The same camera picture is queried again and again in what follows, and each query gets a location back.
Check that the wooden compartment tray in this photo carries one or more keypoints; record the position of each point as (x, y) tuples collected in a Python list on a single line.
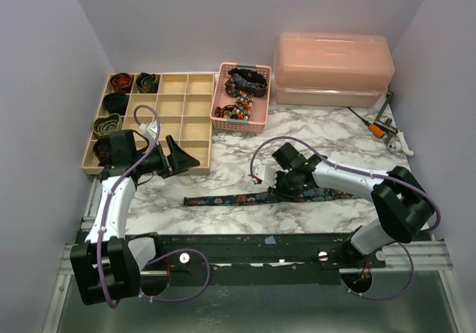
[(182, 102)]

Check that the red black rolled tie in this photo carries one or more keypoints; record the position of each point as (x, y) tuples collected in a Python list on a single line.
[(121, 83)]

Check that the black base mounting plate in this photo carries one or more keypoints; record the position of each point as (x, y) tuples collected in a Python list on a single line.
[(153, 261)]

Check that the colourful patterned tie in basket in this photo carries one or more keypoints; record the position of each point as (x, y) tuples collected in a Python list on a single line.
[(240, 110)]

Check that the pink plastic basket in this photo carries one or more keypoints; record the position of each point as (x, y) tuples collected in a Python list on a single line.
[(259, 114)]

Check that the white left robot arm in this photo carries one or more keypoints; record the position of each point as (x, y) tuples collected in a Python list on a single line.
[(115, 214)]

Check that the navy rolled tie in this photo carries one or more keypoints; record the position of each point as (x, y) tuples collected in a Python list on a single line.
[(116, 103)]

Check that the pink translucent storage box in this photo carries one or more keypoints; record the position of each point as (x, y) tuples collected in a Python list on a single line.
[(331, 69)]

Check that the olive green rolled tie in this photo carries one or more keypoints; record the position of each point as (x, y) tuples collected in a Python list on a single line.
[(102, 127)]

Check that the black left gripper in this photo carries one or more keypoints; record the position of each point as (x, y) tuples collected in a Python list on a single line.
[(179, 160)]

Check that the green dark rolled tie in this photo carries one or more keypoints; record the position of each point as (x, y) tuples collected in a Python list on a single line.
[(147, 83)]

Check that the aluminium rail frame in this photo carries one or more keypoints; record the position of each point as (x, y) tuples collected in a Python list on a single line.
[(421, 255)]

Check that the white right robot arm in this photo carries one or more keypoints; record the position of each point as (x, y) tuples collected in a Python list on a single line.
[(401, 207)]

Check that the dark floral tie in basket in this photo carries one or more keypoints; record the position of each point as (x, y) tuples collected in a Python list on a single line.
[(243, 80)]

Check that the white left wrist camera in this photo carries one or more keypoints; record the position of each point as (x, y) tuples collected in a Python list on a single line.
[(149, 130)]

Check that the dark red rolled tie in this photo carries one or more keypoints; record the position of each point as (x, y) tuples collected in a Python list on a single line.
[(102, 150)]

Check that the navy floral tie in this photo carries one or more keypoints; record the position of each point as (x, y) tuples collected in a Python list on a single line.
[(268, 197)]

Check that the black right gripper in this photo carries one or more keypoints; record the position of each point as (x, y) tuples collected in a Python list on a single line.
[(281, 180)]

